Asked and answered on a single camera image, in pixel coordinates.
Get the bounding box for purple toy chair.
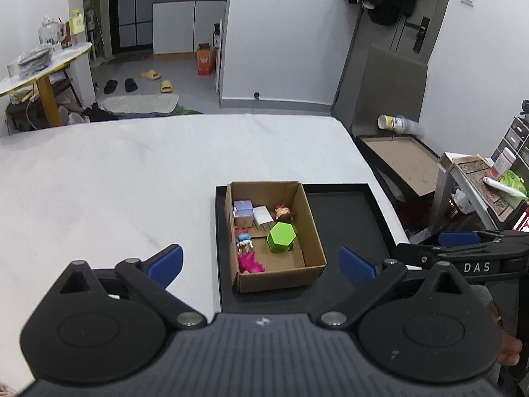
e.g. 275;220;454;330
232;199;254;228

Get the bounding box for red box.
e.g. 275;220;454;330
512;200;529;232

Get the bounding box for dark patterned plates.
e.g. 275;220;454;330
17;47;54;76

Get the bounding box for brown-haired small doll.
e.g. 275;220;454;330
274;203;297;222

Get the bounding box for black tray with cardboard base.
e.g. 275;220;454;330
355;133;441;203

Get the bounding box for pink-lidded bottle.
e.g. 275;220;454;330
490;148;517;179

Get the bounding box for brown cardboard box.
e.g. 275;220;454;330
224;181;328;294

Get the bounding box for white kitchen cabinet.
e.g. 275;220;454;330
152;0;228;55

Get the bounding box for black door lock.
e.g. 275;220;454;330
407;17;431;54

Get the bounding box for black shallow tray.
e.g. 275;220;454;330
215;182;410;313

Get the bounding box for orange cardboard box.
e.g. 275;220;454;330
196;43;216;76

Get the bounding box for round table with wooden leg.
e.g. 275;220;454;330
0;41;94;127

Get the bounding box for grey door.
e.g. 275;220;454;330
331;0;457;116

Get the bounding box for yellow container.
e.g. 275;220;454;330
68;8;85;36

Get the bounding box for person's right hand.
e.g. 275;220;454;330
485;298;523;367

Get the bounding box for blue toy figure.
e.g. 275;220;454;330
235;228;254;254

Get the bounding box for black cloth pile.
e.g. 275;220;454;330
80;103;120;122

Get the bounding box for white folding rack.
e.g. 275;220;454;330
213;19;226;94

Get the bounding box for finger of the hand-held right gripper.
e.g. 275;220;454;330
438;228;529;249
392;242;501;267

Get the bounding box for green packet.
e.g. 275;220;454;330
500;171;529;207

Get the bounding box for grey drawer unit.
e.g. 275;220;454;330
492;116;529;162

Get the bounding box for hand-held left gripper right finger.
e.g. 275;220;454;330
318;245;469;331

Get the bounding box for grey leaning board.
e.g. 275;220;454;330
351;42;428;141

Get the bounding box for green hexagonal block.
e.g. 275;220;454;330
265;221;299;254

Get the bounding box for grey floor rug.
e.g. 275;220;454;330
101;93;180;114

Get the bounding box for pink toy dinosaur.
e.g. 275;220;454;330
237;252;265;274

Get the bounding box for grey metal shelf cart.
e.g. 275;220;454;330
432;153;529;236

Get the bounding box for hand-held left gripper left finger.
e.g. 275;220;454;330
60;244;207;331

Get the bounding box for black framed glass door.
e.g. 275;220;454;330
111;0;154;52

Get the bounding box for white small block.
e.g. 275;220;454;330
252;205;273;229

